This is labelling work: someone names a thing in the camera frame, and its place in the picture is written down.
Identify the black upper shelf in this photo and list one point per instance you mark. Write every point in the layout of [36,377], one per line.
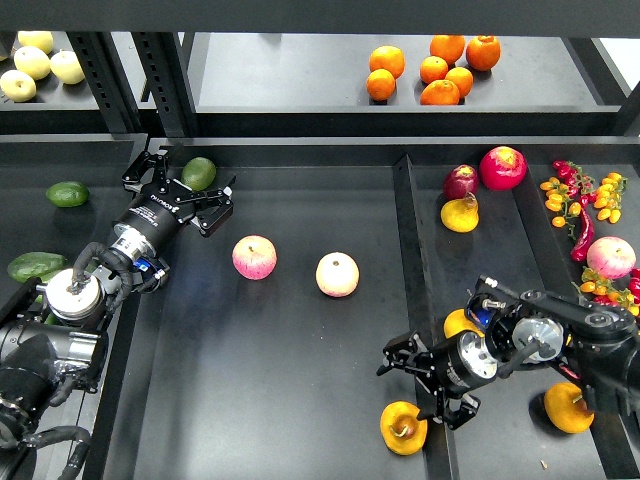
[299,68]

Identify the pink apple far right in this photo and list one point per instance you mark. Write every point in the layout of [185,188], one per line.
[611,257]

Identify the bright red apple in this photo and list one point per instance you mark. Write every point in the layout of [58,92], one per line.
[502,168]

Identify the orange cherry tomato bunch right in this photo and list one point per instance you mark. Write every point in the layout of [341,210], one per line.
[609,195]

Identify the orange fruit right small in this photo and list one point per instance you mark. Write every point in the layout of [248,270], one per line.
[462,78]

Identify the black perforated shelf post left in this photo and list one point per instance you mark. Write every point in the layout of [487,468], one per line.
[106,77]

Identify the black tray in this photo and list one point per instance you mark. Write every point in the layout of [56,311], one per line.
[511,437]
[29,222]
[231,378]

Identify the orange cherry tomato bunch left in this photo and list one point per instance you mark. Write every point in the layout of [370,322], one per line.
[561,201]

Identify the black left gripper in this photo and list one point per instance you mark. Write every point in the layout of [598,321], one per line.
[164,206]

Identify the black perforated shelf post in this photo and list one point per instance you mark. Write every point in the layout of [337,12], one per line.
[106,77]
[165,67]

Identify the black right tray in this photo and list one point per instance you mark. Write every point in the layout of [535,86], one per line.
[511,437]

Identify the green avocado left tray middle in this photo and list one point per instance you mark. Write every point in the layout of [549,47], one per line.
[52,320]

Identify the yellow pear with stem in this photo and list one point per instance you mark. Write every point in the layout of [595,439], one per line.
[456,322]

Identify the dark red apple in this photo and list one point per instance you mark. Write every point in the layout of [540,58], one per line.
[461,180]

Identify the green avocado upper left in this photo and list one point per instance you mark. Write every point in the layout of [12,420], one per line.
[68,194]

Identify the orange fruit centre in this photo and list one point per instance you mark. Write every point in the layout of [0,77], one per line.
[433,68]

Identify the pale yellow pear middle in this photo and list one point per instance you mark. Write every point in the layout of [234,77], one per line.
[32,61]

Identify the orange cherry tomato bunch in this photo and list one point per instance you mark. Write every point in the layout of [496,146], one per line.
[561,201]
[609,195]

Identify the red chili pepper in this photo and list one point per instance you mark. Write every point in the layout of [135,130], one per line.
[584,239]

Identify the pale yellow pear top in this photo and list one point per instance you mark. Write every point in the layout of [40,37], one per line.
[42,40]

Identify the orange fruit lower left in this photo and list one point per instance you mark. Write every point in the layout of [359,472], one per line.
[380,85]

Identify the black left tray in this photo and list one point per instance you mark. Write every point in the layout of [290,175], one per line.
[29,222]

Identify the pale yellow pear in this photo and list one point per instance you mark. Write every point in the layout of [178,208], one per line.
[66,67]
[32,61]
[18,86]
[42,40]

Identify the black middle tray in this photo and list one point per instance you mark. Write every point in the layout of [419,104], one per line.
[231,378]

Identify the green avocado tray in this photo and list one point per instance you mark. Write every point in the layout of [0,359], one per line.
[52,320]
[34,264]

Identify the pale pink apple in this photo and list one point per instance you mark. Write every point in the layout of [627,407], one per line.
[337,274]

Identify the green avocado left tray top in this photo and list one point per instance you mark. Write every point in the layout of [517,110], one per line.
[34,264]

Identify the pale yellow pear right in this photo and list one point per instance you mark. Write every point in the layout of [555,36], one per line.
[66,67]

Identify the pale yellow pear front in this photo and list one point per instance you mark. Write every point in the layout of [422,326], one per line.
[18,86]

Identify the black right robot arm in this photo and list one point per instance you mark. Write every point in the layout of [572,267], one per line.
[593,346]

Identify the pink red apple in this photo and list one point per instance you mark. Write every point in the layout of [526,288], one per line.
[254,257]

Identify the orange fruit front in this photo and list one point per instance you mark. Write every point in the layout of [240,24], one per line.
[440,92]

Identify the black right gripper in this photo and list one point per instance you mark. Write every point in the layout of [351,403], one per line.
[450,371]

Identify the red cherry tomato bunch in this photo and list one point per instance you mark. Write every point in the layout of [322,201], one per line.
[573,182]

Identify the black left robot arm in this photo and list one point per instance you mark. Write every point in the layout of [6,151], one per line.
[54,332]

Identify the green avocado in middle tray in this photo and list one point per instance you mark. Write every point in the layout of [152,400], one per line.
[199,173]

